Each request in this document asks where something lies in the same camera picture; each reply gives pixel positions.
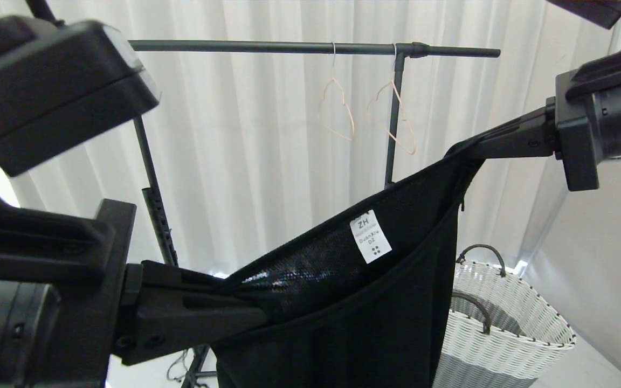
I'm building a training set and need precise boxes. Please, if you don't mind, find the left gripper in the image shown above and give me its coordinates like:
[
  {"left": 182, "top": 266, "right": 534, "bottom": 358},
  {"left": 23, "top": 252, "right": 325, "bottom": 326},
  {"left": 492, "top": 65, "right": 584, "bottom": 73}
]
[{"left": 0, "top": 199, "right": 137, "bottom": 388}]

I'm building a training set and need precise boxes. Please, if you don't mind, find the pink clothes hanger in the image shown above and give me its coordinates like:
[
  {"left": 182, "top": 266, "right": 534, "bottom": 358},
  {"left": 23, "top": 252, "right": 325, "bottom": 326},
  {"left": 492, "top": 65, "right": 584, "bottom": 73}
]
[
  {"left": 367, "top": 44, "right": 417, "bottom": 156},
  {"left": 318, "top": 43, "right": 356, "bottom": 143}
]

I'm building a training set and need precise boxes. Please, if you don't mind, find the black garment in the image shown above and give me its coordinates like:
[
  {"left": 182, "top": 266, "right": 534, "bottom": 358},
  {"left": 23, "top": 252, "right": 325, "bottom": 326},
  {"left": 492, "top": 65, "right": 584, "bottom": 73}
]
[{"left": 211, "top": 137, "right": 485, "bottom": 388}]

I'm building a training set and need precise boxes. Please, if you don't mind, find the white laundry basket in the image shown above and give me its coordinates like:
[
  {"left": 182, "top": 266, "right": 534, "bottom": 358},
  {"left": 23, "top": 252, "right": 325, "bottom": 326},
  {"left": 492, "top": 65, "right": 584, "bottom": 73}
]
[{"left": 432, "top": 244, "right": 577, "bottom": 388}]

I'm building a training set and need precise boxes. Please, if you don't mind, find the black clothes rack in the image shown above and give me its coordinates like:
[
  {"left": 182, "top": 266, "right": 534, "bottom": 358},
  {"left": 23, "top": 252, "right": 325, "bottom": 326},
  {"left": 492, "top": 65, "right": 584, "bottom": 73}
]
[{"left": 127, "top": 39, "right": 501, "bottom": 388}]

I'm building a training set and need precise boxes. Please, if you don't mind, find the white curtain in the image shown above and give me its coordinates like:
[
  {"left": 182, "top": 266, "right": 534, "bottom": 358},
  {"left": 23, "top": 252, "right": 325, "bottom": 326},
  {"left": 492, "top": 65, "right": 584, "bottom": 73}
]
[{"left": 0, "top": 0, "right": 619, "bottom": 378}]

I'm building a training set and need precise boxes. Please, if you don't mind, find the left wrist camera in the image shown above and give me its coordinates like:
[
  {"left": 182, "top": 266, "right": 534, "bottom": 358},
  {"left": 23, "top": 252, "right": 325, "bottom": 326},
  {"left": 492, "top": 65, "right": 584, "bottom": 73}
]
[{"left": 0, "top": 15, "right": 161, "bottom": 286}]

